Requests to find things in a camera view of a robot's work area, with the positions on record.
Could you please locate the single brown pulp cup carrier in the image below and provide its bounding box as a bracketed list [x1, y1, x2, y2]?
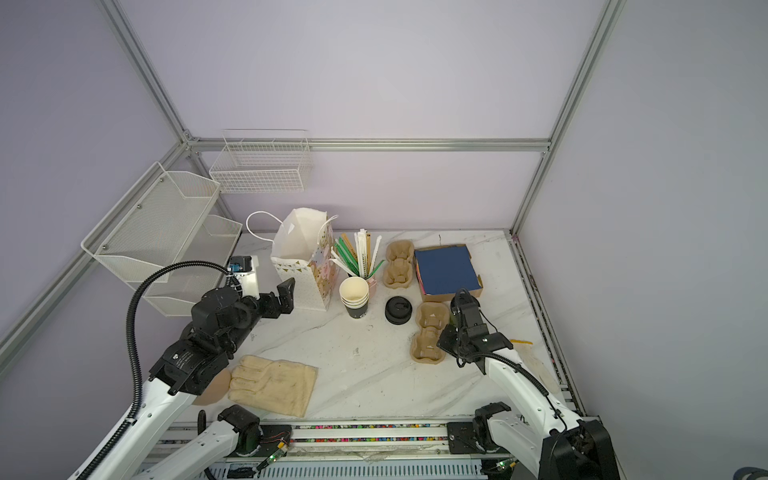
[409, 302, 450, 365]

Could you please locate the white paper gift bag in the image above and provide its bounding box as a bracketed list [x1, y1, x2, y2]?
[245, 207, 338, 311]

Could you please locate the black plastic cup lid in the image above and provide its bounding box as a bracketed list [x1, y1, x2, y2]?
[385, 296, 413, 325]

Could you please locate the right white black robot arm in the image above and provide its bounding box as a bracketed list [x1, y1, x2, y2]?
[437, 289, 620, 479]

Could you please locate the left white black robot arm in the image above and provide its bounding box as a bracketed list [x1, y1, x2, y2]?
[73, 260, 295, 479]

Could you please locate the lower white mesh shelf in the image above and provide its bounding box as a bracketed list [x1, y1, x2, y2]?
[142, 214, 242, 317]

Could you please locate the white mesh shelf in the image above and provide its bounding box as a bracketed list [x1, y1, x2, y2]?
[142, 214, 242, 317]
[81, 163, 220, 283]

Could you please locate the stack of paper cups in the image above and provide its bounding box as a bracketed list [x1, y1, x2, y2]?
[339, 277, 370, 320]

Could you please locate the brown bowl with greens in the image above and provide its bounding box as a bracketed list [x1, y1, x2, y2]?
[193, 368, 231, 406]

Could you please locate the bundle of wrapped straws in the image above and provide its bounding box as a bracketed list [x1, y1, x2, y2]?
[331, 229, 387, 280]

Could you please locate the upper white mesh shelf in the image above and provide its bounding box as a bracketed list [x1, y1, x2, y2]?
[81, 163, 220, 283]

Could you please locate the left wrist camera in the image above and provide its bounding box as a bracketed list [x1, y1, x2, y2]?
[228, 255, 259, 297]

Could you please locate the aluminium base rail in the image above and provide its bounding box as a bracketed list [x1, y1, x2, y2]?
[149, 416, 616, 466]

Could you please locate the white wire basket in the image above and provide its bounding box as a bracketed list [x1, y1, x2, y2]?
[209, 129, 314, 194]

